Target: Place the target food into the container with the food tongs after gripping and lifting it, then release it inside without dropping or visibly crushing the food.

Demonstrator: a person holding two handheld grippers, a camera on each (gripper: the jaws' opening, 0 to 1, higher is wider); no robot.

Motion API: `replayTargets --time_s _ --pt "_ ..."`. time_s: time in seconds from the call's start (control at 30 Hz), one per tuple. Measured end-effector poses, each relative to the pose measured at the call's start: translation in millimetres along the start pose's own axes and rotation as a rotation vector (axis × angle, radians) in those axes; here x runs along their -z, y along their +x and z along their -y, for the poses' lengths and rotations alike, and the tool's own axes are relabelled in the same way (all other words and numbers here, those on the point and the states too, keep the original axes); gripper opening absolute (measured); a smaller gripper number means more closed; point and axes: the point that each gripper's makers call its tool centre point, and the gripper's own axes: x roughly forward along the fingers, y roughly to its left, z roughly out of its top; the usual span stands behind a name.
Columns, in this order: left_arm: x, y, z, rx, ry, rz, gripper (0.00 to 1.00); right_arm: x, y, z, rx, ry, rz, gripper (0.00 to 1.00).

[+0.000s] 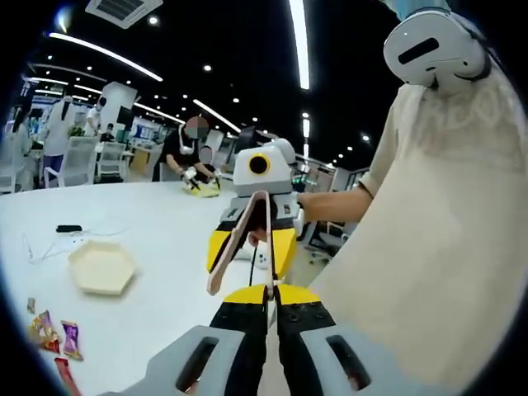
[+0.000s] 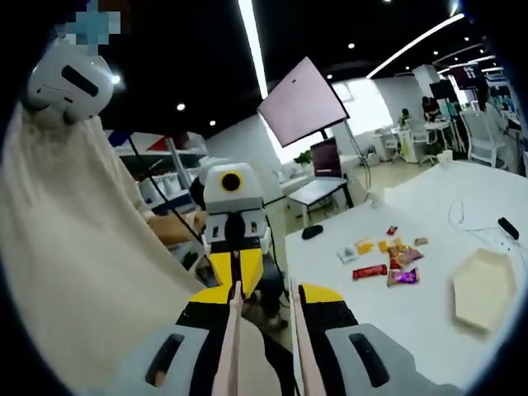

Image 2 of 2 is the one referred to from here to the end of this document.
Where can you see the small brown food packet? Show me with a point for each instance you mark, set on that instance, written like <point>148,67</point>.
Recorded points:
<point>421,241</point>

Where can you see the black computer mouse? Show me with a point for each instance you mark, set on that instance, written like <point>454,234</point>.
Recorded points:
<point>311,232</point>

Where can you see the white cabinet green panel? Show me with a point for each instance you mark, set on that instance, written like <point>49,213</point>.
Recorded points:
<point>406,144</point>

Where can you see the potted green plant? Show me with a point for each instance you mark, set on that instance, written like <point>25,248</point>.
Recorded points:
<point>303,158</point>

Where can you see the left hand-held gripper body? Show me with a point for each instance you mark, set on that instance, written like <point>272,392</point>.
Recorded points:
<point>233,194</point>

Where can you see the small red food packet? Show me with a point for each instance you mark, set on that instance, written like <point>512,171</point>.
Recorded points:
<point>392,230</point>

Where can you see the white worn device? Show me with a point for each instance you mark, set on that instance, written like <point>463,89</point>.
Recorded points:
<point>70,86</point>

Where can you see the long red food packet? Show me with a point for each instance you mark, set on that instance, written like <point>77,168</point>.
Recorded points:
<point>370,272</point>

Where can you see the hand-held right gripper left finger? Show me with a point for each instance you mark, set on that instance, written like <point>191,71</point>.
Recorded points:
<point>173,359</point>

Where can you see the long ceiling light strip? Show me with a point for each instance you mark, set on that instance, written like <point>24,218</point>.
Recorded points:
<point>252,41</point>
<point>412,45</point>

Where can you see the group of ceiling spot lights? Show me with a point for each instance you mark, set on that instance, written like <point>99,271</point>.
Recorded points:
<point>180,107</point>

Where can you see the orange brown food packet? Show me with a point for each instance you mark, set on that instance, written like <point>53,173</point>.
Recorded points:
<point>406,256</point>

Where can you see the row of white storage bins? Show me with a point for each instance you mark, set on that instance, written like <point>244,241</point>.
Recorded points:
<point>165,183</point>

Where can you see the small black-legged table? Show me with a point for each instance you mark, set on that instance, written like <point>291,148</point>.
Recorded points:
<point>317,191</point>

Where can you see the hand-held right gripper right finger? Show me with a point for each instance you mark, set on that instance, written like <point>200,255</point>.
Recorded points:
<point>363,359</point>

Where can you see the white mesh office chair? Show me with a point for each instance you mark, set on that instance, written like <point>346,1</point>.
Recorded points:
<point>480,136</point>

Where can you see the clear white food packet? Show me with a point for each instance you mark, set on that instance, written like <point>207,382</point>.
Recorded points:
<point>347,255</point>

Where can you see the black oblong adapter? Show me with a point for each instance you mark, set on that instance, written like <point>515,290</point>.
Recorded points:
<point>508,228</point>

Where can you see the dark hanging display screen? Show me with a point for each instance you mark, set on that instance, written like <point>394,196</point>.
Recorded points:
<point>466,76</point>

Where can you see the large wall display screen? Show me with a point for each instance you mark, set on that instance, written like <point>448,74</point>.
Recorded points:
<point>303,103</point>

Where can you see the open laptop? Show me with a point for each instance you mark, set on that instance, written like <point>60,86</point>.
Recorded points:
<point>326,158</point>

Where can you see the pink food tongs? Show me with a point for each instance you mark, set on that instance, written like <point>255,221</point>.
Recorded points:
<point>230,350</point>

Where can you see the white paper cup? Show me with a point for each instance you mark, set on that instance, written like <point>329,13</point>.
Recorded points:
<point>444,158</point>
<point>377,199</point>

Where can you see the purple food packet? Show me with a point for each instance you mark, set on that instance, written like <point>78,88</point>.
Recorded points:
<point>403,277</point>

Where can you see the metal storage shelf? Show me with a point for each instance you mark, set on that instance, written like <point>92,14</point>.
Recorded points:
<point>173,173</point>

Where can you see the beige hexagonal container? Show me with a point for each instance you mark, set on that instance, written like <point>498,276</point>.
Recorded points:
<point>482,288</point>

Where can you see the black monitor on stand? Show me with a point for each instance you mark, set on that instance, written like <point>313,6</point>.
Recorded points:
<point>442,88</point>

